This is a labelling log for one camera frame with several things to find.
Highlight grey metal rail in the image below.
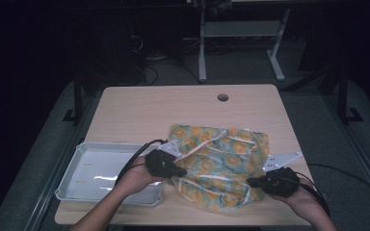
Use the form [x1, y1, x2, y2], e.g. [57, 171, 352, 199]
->
[23, 138, 86, 231]
[320, 92, 370, 210]

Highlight white metal desk frame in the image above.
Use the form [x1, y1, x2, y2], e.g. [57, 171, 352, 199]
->
[198, 7, 292, 83]

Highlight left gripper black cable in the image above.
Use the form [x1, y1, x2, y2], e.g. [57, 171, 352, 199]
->
[115, 138, 169, 187]

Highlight white plastic tray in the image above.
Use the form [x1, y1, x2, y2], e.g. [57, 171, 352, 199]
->
[54, 141, 164, 207]

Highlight black metal stand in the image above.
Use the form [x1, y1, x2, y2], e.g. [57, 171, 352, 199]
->
[332, 65, 364, 125]
[62, 70, 85, 125]

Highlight black floor cables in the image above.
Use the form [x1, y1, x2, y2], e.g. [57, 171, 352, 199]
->
[129, 33, 204, 87]

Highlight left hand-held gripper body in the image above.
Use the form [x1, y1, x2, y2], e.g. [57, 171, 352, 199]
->
[145, 140, 188, 179]

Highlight lemon print fabric bag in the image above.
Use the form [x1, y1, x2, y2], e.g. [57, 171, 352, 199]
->
[167, 123, 271, 214]

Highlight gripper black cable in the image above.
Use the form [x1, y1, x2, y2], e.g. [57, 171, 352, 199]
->
[115, 138, 169, 187]
[294, 163, 370, 217]

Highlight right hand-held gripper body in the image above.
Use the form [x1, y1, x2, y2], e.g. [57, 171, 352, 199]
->
[252, 150, 304, 198]

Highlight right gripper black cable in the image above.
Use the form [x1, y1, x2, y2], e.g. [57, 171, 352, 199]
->
[294, 163, 370, 217]

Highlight person's right hand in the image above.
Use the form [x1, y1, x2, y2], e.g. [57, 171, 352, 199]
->
[269, 177, 330, 218]

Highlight person's left hand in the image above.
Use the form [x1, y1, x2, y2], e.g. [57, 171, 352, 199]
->
[115, 155, 164, 197]

